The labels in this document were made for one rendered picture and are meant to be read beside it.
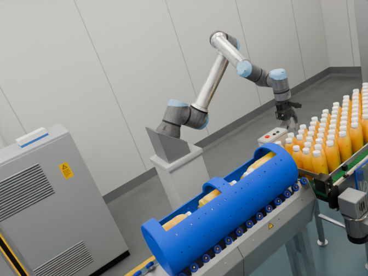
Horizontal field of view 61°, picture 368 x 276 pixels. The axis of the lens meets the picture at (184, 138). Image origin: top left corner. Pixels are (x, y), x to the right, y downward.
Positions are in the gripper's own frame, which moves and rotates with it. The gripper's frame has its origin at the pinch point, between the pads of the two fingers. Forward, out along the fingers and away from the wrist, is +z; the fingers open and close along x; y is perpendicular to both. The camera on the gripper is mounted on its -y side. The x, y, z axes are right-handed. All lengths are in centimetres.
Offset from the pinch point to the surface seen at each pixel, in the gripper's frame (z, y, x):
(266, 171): 5.6, 37.2, 12.6
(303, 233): 62, 20, 11
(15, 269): -1, 162, -29
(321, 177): 23.6, 8.6, 22.3
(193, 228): 7, 88, 13
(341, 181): 34.1, -5.2, 24.2
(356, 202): 38, 3, 37
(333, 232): 124, -42, -18
